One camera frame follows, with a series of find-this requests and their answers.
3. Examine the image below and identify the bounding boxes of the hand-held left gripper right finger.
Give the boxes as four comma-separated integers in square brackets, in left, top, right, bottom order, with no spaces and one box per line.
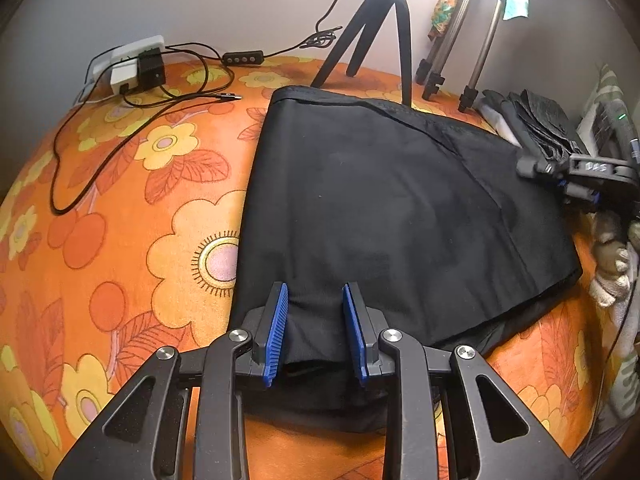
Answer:
[341,282,581,480]

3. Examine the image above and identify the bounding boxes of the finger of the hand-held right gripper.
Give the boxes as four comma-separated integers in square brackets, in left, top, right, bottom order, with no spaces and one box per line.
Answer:
[517,154,573,181]
[555,177,602,209]

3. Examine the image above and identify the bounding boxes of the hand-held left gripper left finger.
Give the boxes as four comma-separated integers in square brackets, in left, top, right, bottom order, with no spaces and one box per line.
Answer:
[52,282,290,480]

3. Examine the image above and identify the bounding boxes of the black pants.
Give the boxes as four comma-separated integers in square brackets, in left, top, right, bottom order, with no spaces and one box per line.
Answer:
[229,85,583,433]

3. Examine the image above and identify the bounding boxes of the person's right forearm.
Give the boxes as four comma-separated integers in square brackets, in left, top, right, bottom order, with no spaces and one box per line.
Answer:
[589,247,640,311]

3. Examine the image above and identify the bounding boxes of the grey checked folded pants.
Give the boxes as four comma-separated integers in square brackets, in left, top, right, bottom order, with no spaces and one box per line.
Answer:
[505,87,583,161]

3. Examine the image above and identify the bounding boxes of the dark grey folded pants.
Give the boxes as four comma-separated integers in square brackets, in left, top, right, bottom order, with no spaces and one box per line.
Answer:
[480,89,526,148]

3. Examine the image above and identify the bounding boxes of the person's right hand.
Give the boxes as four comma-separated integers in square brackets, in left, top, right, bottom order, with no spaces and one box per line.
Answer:
[592,209,630,252]

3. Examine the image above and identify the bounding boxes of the tall metal tripod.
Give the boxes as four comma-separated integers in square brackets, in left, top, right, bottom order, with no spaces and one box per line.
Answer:
[414,0,516,114]

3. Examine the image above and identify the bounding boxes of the orange floral bedsheet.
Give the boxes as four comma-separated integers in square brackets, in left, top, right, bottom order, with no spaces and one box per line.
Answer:
[0,55,616,480]

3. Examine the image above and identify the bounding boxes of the floral patterned cloth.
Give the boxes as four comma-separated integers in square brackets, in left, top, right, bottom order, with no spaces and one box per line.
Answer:
[426,0,469,41]

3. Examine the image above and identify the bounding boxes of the small black tripod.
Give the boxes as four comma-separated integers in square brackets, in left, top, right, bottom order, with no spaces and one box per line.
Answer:
[310,0,421,109]

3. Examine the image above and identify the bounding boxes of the black power adapter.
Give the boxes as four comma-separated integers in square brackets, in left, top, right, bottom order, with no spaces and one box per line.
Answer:
[137,51,168,89]

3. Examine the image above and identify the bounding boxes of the white power adapter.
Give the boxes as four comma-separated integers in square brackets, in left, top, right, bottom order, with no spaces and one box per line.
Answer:
[110,62,140,95]

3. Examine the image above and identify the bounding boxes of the white power strip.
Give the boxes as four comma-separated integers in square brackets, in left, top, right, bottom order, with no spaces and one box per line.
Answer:
[82,35,166,97]

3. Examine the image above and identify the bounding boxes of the thin black cable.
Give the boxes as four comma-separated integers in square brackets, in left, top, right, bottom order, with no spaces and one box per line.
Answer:
[49,42,244,216]

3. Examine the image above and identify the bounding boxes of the black lamp cable with switch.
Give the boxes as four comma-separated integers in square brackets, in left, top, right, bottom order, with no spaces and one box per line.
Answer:
[165,0,364,69]

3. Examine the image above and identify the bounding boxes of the white power cable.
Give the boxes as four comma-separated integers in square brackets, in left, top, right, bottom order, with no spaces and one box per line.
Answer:
[74,82,117,107]

